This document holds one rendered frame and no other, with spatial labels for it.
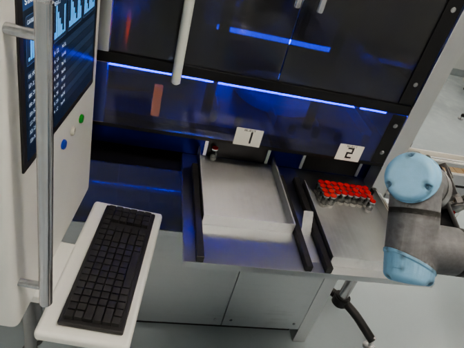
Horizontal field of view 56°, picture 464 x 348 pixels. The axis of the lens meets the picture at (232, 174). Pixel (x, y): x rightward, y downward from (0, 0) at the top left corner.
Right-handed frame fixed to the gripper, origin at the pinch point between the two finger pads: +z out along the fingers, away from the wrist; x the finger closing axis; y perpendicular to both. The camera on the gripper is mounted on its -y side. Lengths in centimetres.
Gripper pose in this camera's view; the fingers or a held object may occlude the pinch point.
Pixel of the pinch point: (450, 212)
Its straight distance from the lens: 102.7
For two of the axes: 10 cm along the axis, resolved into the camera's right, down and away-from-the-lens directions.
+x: -8.1, 3.4, 4.8
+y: -2.0, -9.2, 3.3
